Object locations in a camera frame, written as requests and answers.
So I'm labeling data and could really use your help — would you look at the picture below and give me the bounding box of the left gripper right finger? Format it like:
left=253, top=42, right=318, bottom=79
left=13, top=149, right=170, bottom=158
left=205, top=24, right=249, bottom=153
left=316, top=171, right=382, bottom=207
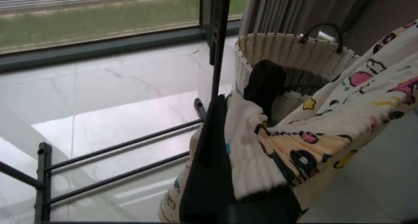
left=228, top=184, right=303, bottom=224

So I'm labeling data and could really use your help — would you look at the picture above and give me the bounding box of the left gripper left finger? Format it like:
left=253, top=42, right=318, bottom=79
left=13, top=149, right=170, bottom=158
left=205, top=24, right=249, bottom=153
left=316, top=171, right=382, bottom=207
left=178, top=93, right=238, bottom=224

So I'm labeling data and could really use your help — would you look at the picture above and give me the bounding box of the cream printed garment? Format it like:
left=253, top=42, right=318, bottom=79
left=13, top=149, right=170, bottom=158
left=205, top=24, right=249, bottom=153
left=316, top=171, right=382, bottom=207
left=158, top=20, right=418, bottom=224

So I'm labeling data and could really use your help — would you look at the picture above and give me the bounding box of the black clothes rack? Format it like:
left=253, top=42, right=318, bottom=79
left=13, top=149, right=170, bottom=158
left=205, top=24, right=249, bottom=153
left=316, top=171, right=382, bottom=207
left=0, top=0, right=233, bottom=223

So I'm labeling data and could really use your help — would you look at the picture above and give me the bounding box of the white laundry basket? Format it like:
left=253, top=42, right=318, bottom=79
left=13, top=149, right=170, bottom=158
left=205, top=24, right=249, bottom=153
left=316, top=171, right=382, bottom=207
left=234, top=21, right=361, bottom=127

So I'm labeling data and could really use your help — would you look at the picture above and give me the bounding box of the black garment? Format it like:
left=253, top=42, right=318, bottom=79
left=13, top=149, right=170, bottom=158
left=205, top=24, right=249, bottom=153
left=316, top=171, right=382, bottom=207
left=243, top=59, right=288, bottom=122

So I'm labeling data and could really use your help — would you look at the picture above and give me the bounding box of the window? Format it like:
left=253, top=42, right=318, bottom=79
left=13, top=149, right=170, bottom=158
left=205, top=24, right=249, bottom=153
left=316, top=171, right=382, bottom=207
left=0, top=0, right=252, bottom=74

